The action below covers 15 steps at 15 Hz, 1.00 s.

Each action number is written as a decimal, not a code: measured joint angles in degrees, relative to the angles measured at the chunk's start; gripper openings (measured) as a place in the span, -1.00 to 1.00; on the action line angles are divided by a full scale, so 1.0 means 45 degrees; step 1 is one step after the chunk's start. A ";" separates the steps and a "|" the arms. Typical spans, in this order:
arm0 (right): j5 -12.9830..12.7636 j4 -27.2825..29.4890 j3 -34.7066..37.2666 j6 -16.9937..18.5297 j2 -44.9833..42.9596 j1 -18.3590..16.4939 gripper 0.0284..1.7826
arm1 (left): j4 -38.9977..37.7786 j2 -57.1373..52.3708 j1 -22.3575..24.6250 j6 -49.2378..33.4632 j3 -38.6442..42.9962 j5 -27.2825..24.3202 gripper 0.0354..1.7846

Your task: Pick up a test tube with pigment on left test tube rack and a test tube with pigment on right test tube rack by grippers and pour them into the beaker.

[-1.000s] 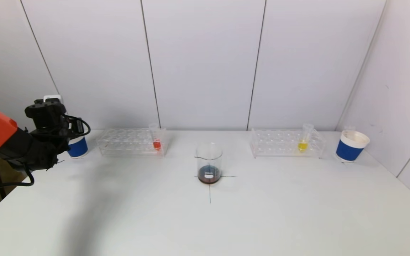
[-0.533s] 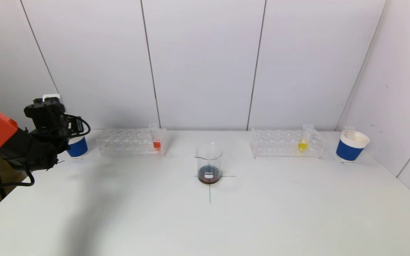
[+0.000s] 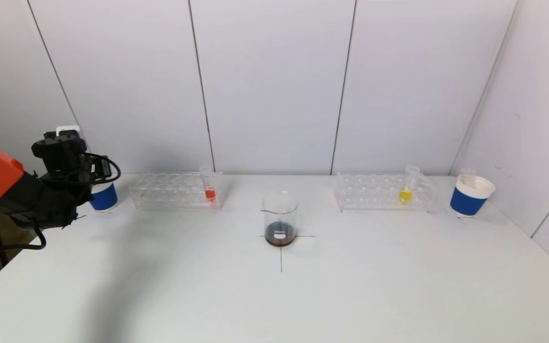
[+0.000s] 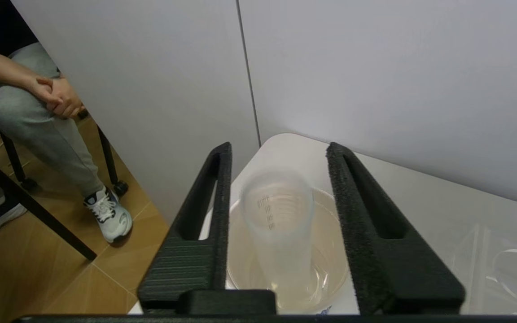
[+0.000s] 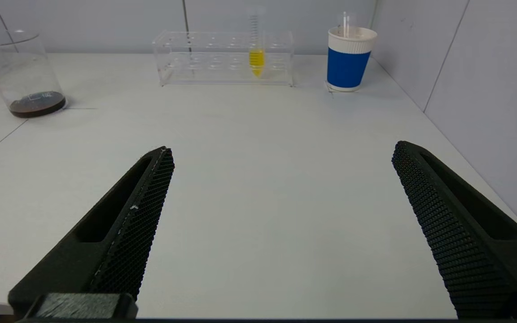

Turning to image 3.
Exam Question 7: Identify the clear glass beaker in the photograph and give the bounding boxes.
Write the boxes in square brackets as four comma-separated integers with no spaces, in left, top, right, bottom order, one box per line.
[261,191,299,247]

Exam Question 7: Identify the orange pigment test tube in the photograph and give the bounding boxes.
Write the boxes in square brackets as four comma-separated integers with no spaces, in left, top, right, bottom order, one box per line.
[199,165,217,202]

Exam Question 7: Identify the clear acrylic test tube rack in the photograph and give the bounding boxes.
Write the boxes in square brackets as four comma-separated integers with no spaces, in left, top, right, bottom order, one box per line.
[335,172,436,212]
[129,172,226,210]

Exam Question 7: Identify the yellow pigment test tube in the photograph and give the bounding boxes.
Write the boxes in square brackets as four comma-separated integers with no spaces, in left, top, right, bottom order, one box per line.
[397,166,420,204]

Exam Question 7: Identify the blue white paper cup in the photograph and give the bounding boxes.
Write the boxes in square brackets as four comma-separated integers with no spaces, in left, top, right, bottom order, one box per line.
[449,174,497,218]
[88,180,119,213]

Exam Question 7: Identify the black camera cable loop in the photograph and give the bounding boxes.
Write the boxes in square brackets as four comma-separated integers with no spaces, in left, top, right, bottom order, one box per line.
[41,151,122,186]

